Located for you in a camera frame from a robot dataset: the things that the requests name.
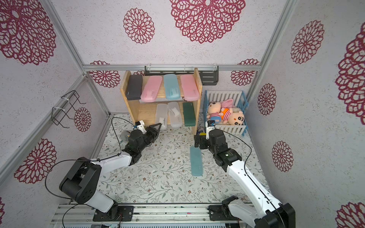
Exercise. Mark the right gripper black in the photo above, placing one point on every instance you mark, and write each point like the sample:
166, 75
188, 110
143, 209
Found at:
203, 142

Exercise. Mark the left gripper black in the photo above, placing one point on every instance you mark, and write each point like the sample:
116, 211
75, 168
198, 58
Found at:
151, 129

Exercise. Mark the clear pencil case with label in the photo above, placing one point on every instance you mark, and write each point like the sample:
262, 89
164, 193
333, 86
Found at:
161, 115

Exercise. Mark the dark green pencil case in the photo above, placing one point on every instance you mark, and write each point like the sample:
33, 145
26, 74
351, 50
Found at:
189, 114

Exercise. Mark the clear frosted pencil case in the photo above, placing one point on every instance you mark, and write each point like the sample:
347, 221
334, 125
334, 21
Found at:
175, 115

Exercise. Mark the teal pencil case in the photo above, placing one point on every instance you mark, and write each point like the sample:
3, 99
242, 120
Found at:
196, 161

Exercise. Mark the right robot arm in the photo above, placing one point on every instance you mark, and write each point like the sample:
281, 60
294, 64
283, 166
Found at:
248, 182

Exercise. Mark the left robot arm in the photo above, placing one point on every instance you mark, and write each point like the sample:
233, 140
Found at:
81, 181

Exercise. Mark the wooden two-tier shelf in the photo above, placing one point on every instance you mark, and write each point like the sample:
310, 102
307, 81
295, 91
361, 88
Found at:
146, 111

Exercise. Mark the pink pencil case left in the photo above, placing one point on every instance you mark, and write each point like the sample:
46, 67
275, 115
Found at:
151, 89

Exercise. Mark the pink pencil case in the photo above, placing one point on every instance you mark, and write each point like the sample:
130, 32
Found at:
189, 87
151, 89

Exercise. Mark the light blue pencil case top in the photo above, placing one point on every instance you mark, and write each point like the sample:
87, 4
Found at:
171, 86

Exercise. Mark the pink pencil case right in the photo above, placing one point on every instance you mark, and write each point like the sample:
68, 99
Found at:
189, 87

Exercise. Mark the dark grey pencil case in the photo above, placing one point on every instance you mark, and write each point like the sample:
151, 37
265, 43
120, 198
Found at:
134, 87

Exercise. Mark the yellow and grey toy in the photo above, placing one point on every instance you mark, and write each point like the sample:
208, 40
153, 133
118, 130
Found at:
124, 136

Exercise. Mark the pink rabbit plush doll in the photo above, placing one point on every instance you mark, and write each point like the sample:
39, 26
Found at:
214, 109

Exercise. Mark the cartoon boy plush doll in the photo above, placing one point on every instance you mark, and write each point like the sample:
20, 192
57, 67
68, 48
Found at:
229, 117

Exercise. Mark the white and blue toy crib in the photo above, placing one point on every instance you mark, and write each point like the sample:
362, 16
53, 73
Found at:
239, 104

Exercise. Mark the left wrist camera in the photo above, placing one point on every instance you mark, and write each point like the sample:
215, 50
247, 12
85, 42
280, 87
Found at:
139, 125

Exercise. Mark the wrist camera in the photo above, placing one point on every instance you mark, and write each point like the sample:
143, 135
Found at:
139, 125
209, 126

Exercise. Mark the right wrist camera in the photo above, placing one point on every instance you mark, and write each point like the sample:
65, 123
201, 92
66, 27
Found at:
209, 126

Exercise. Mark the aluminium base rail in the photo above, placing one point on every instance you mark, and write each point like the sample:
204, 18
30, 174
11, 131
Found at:
194, 215

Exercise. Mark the black wire wall rack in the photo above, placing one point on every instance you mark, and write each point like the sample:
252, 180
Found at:
59, 113

